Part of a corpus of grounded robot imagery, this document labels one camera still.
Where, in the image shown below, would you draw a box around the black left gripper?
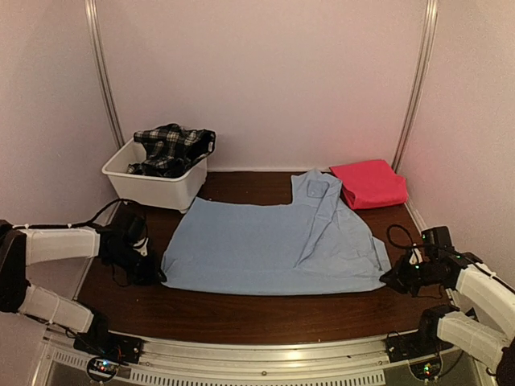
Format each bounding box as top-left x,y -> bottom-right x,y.
107,245 -> 166,286

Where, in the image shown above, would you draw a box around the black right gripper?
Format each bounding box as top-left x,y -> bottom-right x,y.
380,255 -> 438,298

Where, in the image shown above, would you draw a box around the light blue shirt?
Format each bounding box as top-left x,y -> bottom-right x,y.
162,170 -> 391,296

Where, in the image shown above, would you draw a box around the pink trousers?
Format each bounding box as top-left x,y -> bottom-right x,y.
329,159 -> 409,210

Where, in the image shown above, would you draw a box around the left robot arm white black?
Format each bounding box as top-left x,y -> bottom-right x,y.
1,218 -> 166,357

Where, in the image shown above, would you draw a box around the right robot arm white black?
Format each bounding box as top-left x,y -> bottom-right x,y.
380,253 -> 514,385

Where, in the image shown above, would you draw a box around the white plastic laundry bin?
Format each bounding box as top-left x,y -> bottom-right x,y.
101,140 -> 208,213

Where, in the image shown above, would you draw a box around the black white plaid garment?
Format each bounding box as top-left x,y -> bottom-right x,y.
127,123 -> 216,179

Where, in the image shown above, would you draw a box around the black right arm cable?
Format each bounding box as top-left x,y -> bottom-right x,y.
385,224 -> 423,253

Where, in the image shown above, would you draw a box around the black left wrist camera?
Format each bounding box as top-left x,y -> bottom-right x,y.
117,211 -> 146,245

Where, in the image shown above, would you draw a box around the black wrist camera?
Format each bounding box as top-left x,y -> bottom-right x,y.
117,211 -> 146,245
422,226 -> 453,254

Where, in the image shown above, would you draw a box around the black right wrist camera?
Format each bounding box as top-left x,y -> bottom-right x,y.
422,226 -> 453,254

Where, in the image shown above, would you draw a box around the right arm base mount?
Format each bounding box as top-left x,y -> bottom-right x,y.
383,320 -> 453,384

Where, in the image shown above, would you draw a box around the front aluminium rail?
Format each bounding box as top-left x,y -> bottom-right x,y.
28,327 -> 497,385

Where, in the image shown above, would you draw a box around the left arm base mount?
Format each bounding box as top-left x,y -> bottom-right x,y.
69,324 -> 143,384

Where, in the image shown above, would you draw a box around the right aluminium frame post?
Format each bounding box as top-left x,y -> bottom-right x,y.
391,0 -> 439,172

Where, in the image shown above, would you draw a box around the aluminium frame post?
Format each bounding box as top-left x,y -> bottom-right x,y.
391,0 -> 439,172
84,0 -> 125,149

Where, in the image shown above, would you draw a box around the left aluminium frame post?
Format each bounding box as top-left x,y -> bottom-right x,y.
84,0 -> 125,149

